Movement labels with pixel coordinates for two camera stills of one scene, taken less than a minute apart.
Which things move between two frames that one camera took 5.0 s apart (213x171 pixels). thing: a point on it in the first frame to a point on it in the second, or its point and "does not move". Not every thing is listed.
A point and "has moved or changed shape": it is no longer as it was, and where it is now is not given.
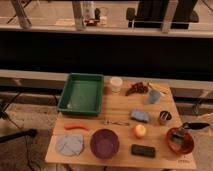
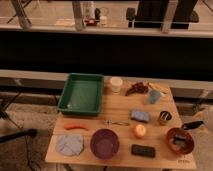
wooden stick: x=161 y=89 does not move
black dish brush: x=189 y=125 has moved or changed shape
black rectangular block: x=142 y=150 does not move
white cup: x=116 y=83 does not move
